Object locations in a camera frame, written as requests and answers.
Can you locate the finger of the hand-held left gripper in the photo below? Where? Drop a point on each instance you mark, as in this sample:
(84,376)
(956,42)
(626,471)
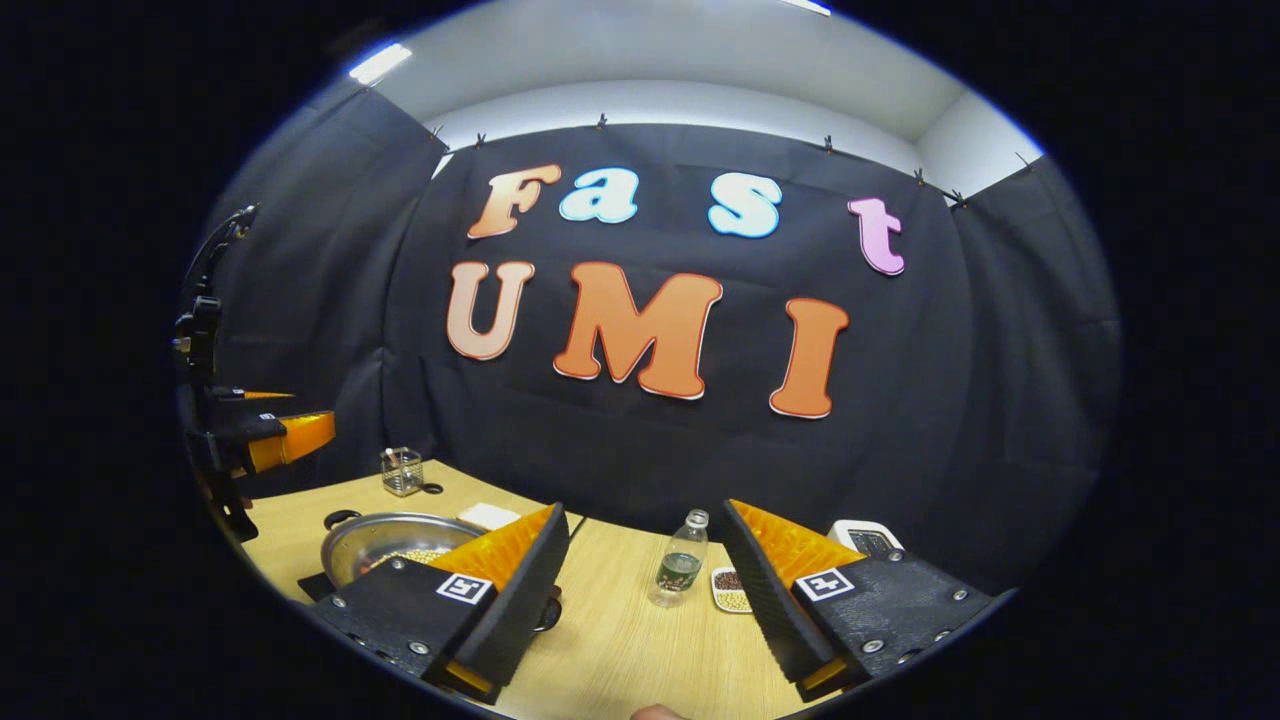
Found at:
(295,438)
(262,396)

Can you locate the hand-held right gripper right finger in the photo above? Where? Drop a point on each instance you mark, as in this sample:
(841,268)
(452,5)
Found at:
(765,605)

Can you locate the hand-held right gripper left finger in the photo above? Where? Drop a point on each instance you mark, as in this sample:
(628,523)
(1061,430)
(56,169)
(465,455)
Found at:
(520,600)

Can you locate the pile of yellow soybeans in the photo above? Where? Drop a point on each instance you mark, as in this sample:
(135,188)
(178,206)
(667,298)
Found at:
(415,555)

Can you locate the black induction cooktop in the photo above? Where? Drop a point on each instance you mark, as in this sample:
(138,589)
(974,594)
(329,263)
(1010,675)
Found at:
(318,588)

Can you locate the white divided dish of beans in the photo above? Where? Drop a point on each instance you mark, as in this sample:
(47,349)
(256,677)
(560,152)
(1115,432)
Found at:
(730,592)

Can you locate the sandwich on white plate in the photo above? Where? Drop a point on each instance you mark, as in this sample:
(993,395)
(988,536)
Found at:
(488,515)

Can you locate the clear plastic water bottle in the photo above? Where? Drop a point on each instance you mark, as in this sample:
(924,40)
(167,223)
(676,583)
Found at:
(680,565)

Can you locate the white toaster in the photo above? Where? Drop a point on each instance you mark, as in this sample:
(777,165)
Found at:
(865,538)

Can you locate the small ceiling light panel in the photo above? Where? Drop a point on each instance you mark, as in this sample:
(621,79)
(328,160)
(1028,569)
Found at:
(380,63)

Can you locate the large ceiling light panel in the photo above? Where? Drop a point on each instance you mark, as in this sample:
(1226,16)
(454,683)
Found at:
(805,6)

